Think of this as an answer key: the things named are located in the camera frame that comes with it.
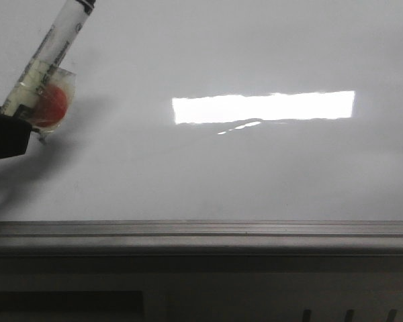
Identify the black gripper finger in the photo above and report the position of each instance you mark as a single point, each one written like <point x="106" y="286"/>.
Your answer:
<point x="14" y="136"/>

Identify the red magnet taped to marker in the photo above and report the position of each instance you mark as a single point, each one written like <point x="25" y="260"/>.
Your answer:
<point x="53" y="103"/>

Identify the white whiteboard marker pen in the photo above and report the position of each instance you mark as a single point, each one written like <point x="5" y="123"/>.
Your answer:
<point x="48" y="57"/>

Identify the white whiteboard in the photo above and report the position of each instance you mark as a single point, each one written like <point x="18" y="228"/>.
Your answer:
<point x="209" y="110"/>

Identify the aluminium whiteboard frame rail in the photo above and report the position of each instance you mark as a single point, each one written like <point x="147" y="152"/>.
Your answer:
<point x="191" y="237"/>

